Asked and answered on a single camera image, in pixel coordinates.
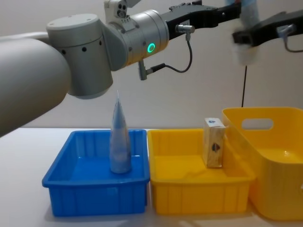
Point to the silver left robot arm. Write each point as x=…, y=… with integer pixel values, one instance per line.
x=47, y=61

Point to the blue-grey squeeze tube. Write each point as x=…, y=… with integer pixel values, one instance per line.
x=120, y=146
x=249, y=14

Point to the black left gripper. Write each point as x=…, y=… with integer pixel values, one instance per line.
x=196, y=17

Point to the wood-print carton box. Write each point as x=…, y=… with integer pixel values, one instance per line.
x=214, y=146

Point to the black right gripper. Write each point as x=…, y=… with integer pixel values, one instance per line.
x=277, y=26

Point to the blue plastic bin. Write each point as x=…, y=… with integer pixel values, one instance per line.
x=94, y=189

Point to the shallow yellow plastic bin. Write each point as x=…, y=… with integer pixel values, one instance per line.
x=196, y=189

